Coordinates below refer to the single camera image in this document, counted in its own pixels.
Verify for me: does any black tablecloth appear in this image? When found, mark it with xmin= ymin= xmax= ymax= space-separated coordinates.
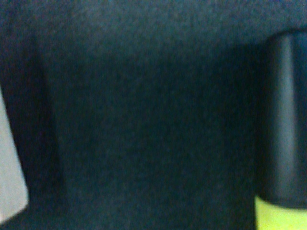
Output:
xmin=0 ymin=0 xmax=307 ymax=230

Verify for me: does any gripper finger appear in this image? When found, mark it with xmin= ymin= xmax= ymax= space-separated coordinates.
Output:
xmin=0 ymin=95 xmax=29 ymax=220

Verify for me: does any yellow highlighter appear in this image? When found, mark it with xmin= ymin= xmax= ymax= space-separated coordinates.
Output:
xmin=255 ymin=31 xmax=307 ymax=230

